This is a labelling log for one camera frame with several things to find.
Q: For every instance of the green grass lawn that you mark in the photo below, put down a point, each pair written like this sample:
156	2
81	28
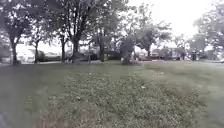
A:
116	96

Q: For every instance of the row of trees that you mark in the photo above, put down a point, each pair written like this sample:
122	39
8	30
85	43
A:
75	36

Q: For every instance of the pale path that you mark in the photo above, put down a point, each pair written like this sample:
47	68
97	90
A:
50	62

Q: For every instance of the dark bin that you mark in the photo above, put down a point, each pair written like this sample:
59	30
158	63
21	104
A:
194	55

